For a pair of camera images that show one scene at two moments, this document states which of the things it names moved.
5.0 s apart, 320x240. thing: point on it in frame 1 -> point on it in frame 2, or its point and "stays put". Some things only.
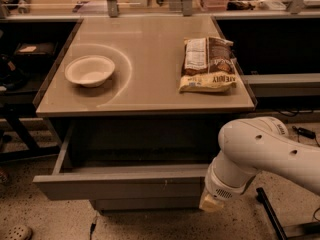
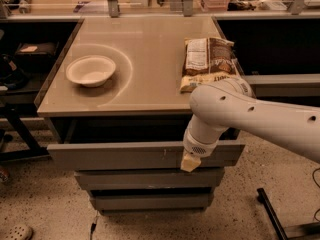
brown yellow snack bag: (208, 65) stays put
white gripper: (218, 188) -> (197, 146)
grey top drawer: (120, 182) -> (139, 156)
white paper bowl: (90, 71) stays put
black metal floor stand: (290, 231) stays put
